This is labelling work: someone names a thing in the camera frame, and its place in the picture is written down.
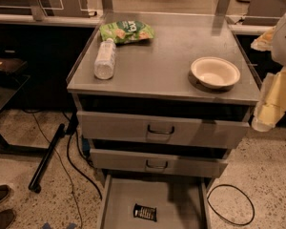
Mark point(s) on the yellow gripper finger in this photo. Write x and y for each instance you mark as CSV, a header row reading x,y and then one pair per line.
x,y
264,41
271,106

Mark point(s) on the black rxbar chocolate bar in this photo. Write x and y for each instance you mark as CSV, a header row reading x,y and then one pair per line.
x,y
144,212

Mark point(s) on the grey metal drawer cabinet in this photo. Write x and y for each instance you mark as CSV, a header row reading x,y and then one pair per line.
x,y
153,78

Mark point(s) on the middle grey drawer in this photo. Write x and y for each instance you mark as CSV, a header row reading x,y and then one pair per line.
x,y
155,163

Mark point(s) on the bottom grey open drawer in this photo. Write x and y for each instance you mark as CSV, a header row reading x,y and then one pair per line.
x,y
180,202

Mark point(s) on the top grey drawer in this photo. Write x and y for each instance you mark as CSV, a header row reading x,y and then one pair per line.
x,y
161,129

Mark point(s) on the white paper bowl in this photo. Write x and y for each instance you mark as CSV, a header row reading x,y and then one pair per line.
x,y
215,73

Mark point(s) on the green snack bag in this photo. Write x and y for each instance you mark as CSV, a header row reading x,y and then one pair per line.
x,y
125,32

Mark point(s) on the clear plastic water bottle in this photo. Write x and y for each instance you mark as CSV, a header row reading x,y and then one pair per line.
x,y
105,60

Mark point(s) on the black table leg bar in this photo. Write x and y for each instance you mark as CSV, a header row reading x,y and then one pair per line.
x,y
34,185

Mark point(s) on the black side table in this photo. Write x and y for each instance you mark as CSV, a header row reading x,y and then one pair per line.
x,y
11,78

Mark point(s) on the lower brown shoe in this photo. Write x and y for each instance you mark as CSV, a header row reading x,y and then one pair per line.
x,y
7,217

